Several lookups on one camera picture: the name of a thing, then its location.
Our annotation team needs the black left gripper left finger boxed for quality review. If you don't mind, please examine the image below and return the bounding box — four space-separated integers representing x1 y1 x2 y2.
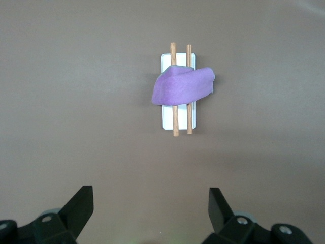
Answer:
0 186 94 244

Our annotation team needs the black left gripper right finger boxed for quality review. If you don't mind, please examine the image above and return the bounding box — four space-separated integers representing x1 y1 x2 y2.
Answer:
203 188 313 244

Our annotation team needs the purple microfibre towel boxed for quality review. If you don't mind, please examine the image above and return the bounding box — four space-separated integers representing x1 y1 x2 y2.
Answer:
151 65 216 106

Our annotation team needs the wooden rack rod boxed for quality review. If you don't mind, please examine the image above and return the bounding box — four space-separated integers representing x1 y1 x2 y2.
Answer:
186 44 193 135
170 42 180 137

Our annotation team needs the white towel rack base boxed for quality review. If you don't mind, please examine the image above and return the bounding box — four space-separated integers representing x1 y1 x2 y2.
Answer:
161 52 197 131

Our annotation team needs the brown table cover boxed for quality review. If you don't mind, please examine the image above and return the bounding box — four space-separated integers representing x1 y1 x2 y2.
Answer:
0 0 325 244

